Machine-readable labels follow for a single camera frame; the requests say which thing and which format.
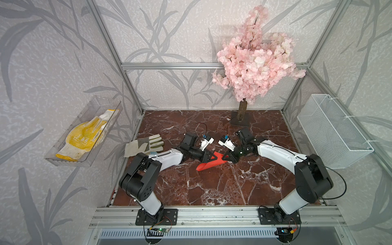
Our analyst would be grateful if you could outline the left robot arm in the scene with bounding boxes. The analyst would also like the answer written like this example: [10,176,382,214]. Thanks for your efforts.
[118,133,221,220]

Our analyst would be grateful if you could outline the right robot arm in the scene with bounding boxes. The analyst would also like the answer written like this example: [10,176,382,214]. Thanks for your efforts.
[218,128,333,220]

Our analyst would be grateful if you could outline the white grey work glove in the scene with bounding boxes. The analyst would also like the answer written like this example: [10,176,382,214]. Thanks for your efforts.
[124,134,164,157]

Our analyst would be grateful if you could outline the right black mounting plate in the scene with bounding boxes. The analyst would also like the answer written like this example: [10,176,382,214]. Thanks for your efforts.
[258,206,302,225]

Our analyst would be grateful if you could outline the black mounting plate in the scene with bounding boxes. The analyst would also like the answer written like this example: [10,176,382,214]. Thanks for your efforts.
[258,206,302,225]
[135,208,178,226]

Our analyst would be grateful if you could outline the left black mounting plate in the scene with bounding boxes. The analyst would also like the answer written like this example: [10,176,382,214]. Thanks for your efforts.
[135,208,178,226]

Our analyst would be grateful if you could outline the pink cherry blossom tree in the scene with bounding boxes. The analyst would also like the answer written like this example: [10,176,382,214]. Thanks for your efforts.
[212,5,306,126]

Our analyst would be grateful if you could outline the left circuit board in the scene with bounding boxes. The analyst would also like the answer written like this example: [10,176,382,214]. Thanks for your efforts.
[147,227,171,237]

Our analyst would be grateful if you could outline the circuit board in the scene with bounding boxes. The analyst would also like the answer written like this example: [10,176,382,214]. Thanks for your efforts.
[147,227,171,237]
[274,227,297,236]

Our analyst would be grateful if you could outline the right circuit board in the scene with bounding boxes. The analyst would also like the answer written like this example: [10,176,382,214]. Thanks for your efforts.
[274,227,297,236]

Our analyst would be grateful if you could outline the horizontal aluminium back bar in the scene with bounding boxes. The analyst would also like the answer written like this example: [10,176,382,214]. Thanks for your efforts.
[121,62,309,70]

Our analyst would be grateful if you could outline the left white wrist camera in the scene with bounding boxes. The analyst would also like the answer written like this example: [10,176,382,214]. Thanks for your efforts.
[200,134,214,151]

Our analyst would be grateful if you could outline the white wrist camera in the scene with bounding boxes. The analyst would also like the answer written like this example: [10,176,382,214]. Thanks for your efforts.
[200,134,214,151]
[218,135,236,152]

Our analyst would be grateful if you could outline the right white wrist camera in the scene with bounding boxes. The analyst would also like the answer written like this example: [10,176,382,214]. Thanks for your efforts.
[218,135,236,152]

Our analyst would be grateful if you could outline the white wire mesh basket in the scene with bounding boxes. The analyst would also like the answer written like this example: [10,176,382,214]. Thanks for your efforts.
[298,94,374,169]

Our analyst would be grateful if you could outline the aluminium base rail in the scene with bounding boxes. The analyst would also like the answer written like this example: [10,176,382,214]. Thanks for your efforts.
[88,206,347,229]

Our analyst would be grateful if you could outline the clear plastic wall tray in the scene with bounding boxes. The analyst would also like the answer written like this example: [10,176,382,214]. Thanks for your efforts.
[45,96,123,167]

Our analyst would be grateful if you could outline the aluminium frame corner post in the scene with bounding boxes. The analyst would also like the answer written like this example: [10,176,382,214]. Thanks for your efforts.
[86,0,144,114]

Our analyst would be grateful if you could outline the right aluminium corner post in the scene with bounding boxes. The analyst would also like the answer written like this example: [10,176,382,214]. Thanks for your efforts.
[281,0,351,113]

